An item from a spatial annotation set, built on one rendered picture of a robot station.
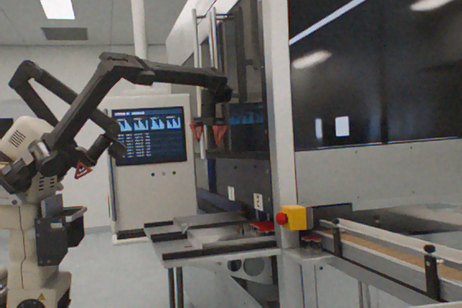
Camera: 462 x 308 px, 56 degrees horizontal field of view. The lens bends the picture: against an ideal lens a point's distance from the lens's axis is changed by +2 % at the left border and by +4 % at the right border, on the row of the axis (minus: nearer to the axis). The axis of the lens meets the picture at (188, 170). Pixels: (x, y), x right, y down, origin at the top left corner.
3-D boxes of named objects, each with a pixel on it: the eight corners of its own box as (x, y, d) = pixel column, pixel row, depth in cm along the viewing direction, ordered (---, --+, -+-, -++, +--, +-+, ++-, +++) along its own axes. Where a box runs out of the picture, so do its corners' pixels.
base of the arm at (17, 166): (6, 171, 136) (-11, 172, 124) (25, 154, 136) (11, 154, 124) (25, 191, 137) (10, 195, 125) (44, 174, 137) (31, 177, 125)
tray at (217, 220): (240, 217, 208) (240, 210, 208) (260, 226, 183) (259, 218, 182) (173, 225, 201) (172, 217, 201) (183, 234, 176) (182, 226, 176)
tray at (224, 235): (267, 229, 175) (266, 221, 175) (295, 243, 149) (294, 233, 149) (187, 239, 168) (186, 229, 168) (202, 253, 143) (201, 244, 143)
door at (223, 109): (209, 152, 234) (201, 45, 231) (234, 151, 189) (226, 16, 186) (207, 152, 234) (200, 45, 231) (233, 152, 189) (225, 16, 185)
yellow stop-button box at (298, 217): (302, 225, 140) (300, 203, 140) (313, 229, 133) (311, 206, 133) (280, 227, 139) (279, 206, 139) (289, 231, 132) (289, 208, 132)
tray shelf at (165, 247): (238, 220, 213) (238, 216, 213) (303, 251, 145) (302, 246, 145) (143, 229, 204) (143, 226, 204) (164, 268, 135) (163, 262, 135)
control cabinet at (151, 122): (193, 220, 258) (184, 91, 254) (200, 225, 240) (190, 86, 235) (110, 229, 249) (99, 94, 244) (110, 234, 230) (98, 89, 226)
